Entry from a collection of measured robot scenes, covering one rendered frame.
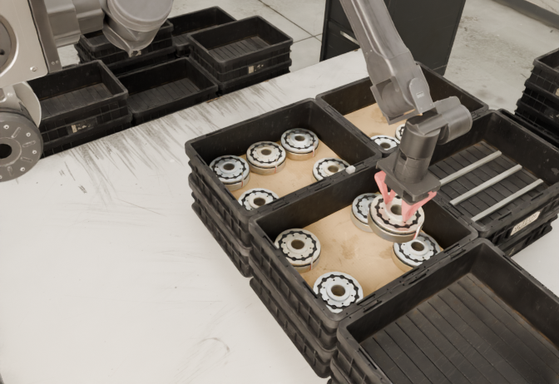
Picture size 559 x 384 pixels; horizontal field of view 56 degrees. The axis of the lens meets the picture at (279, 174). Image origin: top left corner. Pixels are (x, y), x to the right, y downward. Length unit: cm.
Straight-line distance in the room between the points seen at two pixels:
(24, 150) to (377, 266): 75
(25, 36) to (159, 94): 183
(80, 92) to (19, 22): 170
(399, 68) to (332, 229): 50
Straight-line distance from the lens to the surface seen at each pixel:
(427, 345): 111
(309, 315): 106
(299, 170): 138
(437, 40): 308
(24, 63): 71
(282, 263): 104
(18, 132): 104
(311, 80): 199
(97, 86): 240
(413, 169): 91
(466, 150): 157
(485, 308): 120
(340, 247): 121
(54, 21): 69
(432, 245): 123
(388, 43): 88
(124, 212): 149
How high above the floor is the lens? 175
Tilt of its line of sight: 42 degrees down
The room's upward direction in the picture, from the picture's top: 3 degrees clockwise
